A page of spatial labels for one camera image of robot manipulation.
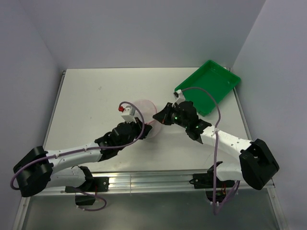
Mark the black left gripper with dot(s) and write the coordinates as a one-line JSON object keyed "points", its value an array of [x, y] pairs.
{"points": [[138, 125]]}

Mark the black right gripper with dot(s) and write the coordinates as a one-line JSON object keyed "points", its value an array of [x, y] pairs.
{"points": [[164, 115]]}

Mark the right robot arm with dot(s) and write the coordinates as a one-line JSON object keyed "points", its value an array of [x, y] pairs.
{"points": [[255, 164]]}

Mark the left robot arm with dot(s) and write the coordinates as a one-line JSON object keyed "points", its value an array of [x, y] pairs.
{"points": [[40, 168]]}

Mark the green plastic tray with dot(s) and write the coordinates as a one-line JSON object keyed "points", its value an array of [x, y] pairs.
{"points": [[214, 79]]}

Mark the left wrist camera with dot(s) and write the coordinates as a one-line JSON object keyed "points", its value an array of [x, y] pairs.
{"points": [[127, 113]]}

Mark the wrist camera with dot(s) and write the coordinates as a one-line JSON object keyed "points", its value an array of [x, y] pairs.
{"points": [[127, 113], [179, 96]]}

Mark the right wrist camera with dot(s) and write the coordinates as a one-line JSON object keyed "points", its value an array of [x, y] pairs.
{"points": [[179, 96]]}

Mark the aluminium frame rail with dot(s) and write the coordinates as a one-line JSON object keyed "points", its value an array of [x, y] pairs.
{"points": [[148, 179]]}

